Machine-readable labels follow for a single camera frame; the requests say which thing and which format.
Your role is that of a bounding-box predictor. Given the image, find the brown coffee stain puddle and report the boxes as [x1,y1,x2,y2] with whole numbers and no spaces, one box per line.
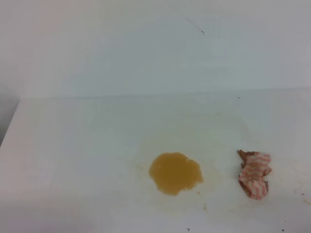
[149,152,204,196]

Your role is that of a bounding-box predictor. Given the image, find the pink white striped rag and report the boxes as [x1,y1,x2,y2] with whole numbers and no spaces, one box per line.
[237,150,272,200]

